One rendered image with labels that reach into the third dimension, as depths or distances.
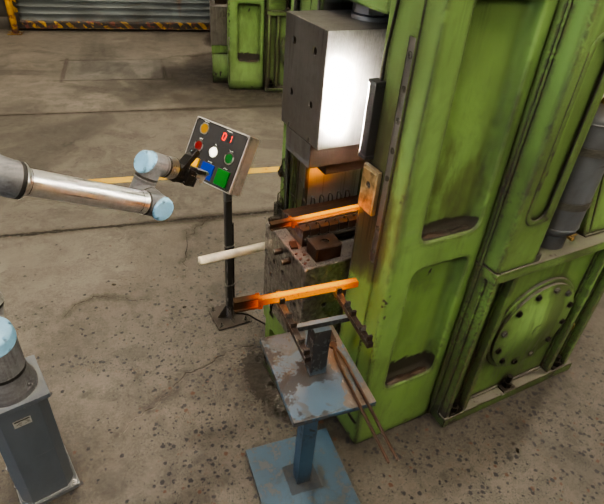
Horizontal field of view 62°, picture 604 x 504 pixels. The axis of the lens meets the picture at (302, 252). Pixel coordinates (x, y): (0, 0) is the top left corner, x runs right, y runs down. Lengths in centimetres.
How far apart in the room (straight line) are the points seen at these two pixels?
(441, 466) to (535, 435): 55
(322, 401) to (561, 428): 155
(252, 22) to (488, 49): 516
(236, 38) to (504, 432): 530
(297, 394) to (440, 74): 110
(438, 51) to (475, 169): 55
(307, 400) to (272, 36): 540
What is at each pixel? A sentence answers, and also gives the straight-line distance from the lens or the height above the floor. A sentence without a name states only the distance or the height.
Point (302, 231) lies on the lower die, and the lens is 206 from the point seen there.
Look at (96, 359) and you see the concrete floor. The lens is 298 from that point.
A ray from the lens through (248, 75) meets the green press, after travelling 679.
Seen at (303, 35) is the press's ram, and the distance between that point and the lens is 186.
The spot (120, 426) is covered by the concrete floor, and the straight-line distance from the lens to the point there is 267.
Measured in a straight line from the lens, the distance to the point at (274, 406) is 266.
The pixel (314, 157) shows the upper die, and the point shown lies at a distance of 191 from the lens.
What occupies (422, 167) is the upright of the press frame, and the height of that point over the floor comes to 143.
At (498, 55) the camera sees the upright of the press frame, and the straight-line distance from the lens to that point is 178.
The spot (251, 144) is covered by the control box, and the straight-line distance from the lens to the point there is 237.
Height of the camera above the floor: 211
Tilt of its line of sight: 35 degrees down
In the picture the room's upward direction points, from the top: 5 degrees clockwise
